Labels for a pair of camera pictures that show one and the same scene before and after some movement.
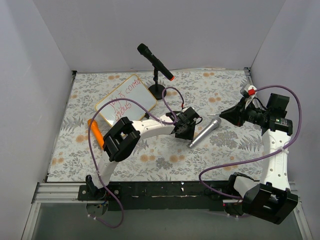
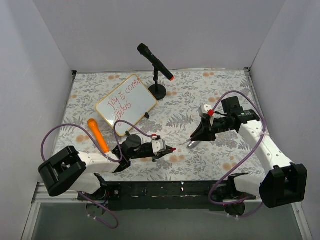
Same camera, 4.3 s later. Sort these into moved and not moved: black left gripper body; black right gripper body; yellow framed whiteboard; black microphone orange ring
Moved: black left gripper body; black right gripper body
Not moved: black microphone orange ring; yellow framed whiteboard
